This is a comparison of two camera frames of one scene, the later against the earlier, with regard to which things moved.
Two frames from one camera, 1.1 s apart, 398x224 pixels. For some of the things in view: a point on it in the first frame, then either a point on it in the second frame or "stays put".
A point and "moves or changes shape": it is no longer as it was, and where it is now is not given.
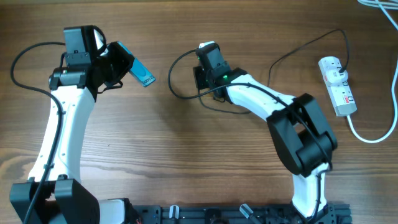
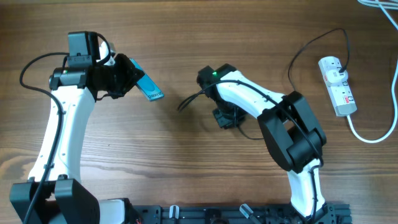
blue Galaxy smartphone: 138,71 moves or changes shape
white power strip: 339,95 stays put
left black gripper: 125,60 -> 132,74
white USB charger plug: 334,75 stays put
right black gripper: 198,73 -> 227,123
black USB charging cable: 275,60 -> 315,37
